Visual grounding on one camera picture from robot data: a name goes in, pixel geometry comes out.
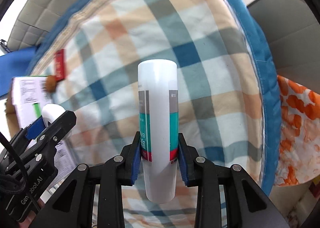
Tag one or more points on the beige tufted sofa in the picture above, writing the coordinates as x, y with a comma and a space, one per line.
35, 21

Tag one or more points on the white rounded square case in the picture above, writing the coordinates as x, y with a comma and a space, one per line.
53, 116

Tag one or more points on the plaid blue-bordered blanket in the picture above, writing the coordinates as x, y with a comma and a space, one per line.
202, 68

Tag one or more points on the white teal tube bottle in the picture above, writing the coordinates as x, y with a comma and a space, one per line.
158, 123

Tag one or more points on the cardboard box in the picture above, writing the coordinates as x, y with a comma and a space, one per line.
26, 99

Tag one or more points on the brown walnut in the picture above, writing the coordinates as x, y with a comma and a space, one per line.
51, 83

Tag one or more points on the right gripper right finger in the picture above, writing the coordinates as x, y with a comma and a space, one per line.
246, 203

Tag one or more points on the blue mat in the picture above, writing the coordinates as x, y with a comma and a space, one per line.
14, 64

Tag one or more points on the grey chair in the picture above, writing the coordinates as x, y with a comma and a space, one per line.
292, 33

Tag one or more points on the orange white cloth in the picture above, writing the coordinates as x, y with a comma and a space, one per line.
299, 139

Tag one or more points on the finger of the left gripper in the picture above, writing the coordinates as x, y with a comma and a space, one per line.
47, 138

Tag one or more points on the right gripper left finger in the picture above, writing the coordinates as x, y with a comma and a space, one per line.
71, 205

